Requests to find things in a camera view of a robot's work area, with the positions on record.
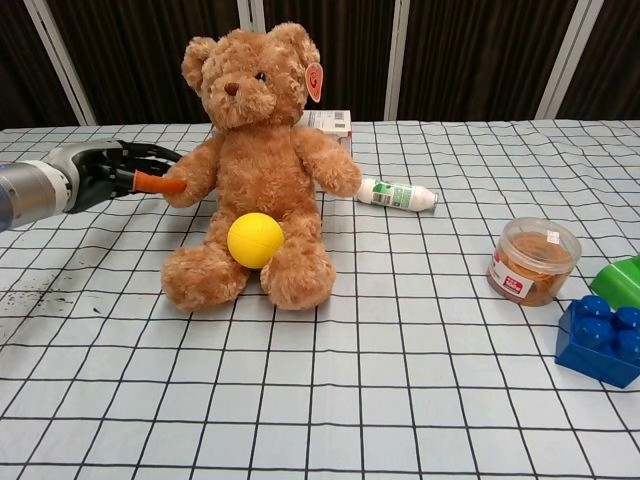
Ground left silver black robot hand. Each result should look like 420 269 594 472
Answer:
60 139 188 216

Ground brown teddy bear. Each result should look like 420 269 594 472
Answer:
160 22 363 313

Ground yellow ball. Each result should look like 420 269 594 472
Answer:
226 212 286 270

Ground white carton box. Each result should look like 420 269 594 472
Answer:
298 108 353 157

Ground white green plastic bottle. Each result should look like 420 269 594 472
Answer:
355 177 441 213

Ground clear jar brown contents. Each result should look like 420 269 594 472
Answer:
486 217 583 308

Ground blue building block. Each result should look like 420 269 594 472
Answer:
554 294 640 389

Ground green building block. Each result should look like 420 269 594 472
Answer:
589 253 640 302

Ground white partition post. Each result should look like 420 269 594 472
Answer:
23 0 97 126
239 0 267 32
536 0 597 121
383 0 412 122

